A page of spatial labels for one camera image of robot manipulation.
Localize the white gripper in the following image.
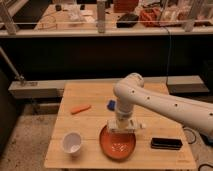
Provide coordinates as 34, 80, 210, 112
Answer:
107, 119, 146, 133

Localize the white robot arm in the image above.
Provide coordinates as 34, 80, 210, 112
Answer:
107, 73, 213, 138

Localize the orange ceramic bowl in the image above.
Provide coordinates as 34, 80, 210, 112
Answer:
99, 126, 136, 161

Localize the blue bottle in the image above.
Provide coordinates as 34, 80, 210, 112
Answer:
107, 100, 116, 111

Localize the black rectangular case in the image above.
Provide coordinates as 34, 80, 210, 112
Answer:
151, 138, 183, 150

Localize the wooden table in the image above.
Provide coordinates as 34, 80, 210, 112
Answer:
43, 81, 198, 171

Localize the orange carrot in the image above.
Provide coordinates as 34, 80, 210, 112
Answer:
70, 104, 91, 115

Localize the white cup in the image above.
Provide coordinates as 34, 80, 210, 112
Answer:
62, 132, 82, 157

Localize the black box on shelf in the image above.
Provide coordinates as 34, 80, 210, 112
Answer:
116, 13, 139, 28

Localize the black cable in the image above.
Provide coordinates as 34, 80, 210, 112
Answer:
161, 25, 174, 78

